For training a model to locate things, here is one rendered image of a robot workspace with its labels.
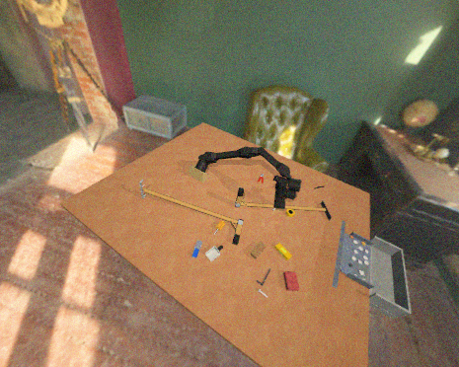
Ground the yellow spirit level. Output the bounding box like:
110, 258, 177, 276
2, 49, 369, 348
275, 243, 291, 260

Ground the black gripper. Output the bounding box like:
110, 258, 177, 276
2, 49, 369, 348
274, 185, 286, 209

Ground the white open tray with black handle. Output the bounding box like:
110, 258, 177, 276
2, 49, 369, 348
205, 246, 223, 262

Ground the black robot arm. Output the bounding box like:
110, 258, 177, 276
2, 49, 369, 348
195, 146, 302, 199

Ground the red rectangular block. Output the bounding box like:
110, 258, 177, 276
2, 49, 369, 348
283, 271, 300, 291

